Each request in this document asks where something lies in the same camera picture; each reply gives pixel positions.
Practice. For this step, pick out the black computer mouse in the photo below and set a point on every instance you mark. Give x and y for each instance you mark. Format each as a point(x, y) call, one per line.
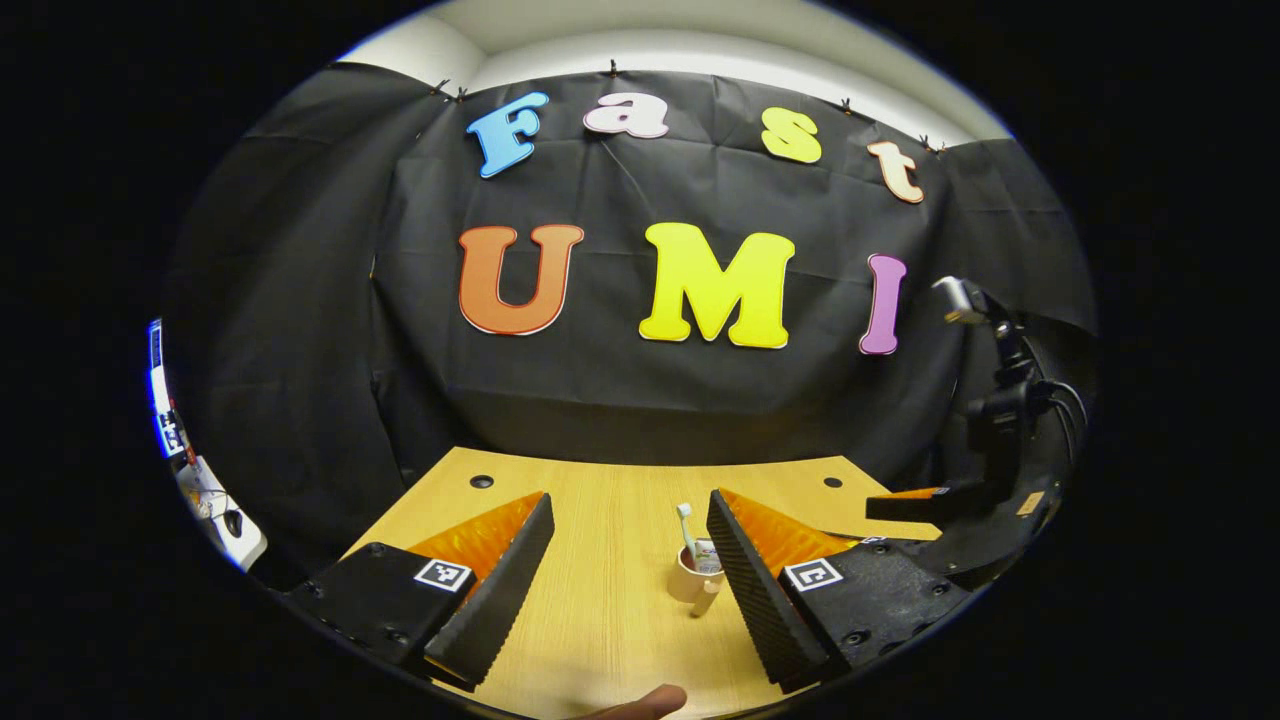
point(232, 522)

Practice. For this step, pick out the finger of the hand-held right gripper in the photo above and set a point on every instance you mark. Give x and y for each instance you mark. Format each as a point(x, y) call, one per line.
point(930, 508)
point(990, 550)

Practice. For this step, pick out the bright monitor screen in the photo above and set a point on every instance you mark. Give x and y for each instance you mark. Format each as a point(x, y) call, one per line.
point(165, 400)

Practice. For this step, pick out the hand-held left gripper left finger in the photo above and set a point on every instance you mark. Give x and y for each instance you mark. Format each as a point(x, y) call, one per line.
point(505, 590)

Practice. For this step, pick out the wooden desktop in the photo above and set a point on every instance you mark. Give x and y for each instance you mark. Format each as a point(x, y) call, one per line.
point(610, 560)

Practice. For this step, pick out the white side table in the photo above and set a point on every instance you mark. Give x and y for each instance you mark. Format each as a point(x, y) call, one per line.
point(215, 500)

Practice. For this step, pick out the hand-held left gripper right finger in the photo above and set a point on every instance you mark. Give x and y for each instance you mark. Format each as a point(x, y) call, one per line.
point(750, 590)

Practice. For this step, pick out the white toothbrush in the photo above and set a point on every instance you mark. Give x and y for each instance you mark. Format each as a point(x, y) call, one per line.
point(686, 530)

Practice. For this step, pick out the white toothpaste tube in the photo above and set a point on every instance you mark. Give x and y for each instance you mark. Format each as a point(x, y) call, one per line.
point(708, 560)

